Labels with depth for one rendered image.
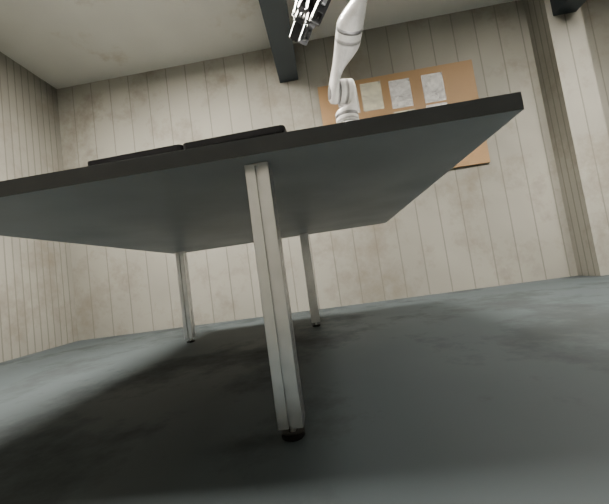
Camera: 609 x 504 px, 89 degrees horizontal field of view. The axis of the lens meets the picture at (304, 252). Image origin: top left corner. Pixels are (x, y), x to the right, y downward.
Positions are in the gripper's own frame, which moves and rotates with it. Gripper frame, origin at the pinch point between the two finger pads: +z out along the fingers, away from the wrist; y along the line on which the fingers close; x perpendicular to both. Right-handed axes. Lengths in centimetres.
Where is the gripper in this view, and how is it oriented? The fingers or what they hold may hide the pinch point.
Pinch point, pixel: (299, 35)
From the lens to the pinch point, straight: 91.4
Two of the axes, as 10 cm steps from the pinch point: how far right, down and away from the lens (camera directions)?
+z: -4.0, 7.8, 4.8
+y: 3.9, 6.2, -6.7
